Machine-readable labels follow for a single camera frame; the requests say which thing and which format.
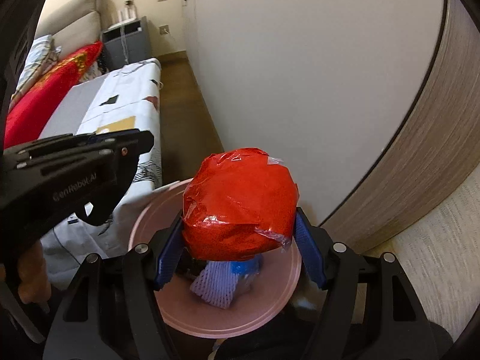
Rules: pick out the beige upholstered headboard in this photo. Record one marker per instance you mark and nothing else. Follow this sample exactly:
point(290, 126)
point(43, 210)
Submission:
point(77, 24)

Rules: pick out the cream wardrobe doors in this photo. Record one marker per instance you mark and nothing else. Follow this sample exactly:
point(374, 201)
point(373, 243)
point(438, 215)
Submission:
point(321, 84)

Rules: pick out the white printed sheet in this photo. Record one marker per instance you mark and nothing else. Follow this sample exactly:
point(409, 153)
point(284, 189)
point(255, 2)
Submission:
point(128, 98)

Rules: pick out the white wifi router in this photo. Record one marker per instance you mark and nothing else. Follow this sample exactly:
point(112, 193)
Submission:
point(127, 14)

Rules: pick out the plaid folded quilt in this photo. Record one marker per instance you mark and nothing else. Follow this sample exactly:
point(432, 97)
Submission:
point(43, 55)

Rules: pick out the red foil ball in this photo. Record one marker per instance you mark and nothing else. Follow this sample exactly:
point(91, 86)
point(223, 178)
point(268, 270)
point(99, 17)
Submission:
point(239, 204)

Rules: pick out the red floral bedspread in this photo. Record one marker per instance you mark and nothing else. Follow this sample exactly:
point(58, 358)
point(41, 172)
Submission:
point(30, 115)

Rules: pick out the grey bench cover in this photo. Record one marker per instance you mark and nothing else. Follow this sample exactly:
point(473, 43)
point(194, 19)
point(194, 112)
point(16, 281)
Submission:
point(72, 109)

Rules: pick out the grey bedside nightstand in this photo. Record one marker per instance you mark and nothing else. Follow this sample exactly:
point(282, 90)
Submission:
point(126, 44)

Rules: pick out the wall power socket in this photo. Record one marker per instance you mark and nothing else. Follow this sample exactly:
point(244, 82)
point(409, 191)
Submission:
point(164, 30)

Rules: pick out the pink plastic trash bin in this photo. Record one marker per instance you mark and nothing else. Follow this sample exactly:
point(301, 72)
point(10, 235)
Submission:
point(268, 294)

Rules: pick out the purple foam net sleeve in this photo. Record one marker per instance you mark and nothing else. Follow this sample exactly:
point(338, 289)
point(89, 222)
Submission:
point(216, 285)

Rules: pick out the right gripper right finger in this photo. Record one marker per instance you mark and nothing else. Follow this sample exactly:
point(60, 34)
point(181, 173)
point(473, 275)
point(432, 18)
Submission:
point(313, 243)

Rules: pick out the left hand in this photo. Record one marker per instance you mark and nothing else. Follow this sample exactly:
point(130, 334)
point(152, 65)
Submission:
point(31, 268)

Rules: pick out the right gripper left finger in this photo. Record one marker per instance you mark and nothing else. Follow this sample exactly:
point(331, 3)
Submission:
point(167, 247)

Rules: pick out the blue plastic bag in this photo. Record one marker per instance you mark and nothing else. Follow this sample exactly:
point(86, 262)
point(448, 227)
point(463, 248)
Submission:
point(246, 271)

